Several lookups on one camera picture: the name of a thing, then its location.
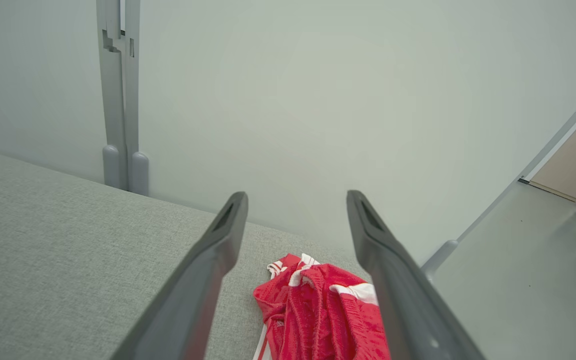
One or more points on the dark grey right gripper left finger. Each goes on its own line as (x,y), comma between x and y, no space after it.
(193,290)

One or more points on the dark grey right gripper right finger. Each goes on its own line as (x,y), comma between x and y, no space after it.
(408,300)

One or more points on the red shorts with white stripe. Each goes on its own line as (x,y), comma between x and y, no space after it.
(328,325)

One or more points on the grey partition foot with rail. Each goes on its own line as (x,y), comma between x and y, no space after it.
(440,257)

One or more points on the grey partition post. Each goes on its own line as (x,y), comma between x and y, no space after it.
(118,100)

